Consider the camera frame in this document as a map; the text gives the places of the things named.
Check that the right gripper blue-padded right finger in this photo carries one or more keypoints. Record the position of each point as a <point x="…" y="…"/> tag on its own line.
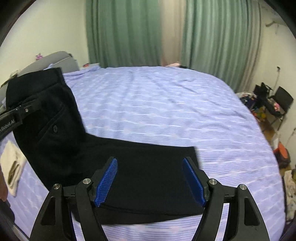
<point x="197" y="181"/>

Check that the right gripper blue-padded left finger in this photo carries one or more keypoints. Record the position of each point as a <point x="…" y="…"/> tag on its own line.
<point x="102" y="181"/>

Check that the black pants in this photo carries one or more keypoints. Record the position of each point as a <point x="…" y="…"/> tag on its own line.
<point x="149" y="185"/>

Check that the folded white garment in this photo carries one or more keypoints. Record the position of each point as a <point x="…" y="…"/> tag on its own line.
<point x="12" y="164"/>

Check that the grey padded headboard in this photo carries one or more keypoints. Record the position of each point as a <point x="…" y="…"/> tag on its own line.
<point x="46" y="62"/>

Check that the purple floral striped duvet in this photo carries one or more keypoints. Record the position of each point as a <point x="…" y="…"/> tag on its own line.
<point x="182" y="107"/>

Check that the pile of clothes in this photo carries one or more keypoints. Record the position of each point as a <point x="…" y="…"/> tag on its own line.
<point x="289" y="188"/>

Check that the black folding chair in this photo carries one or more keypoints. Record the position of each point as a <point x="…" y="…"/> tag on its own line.
<point x="277" y="105"/>

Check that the green curtain left panel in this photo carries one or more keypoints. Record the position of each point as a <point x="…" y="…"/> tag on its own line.
<point x="124" y="33"/>

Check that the green curtain panel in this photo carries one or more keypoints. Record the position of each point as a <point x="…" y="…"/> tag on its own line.
<point x="124" y="33"/>
<point x="223" y="39"/>

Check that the green curtain right panel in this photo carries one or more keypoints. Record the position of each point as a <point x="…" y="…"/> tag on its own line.
<point x="223" y="39"/>

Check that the beige sheer curtain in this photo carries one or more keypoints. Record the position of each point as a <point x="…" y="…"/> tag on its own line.
<point x="172" y="23"/>

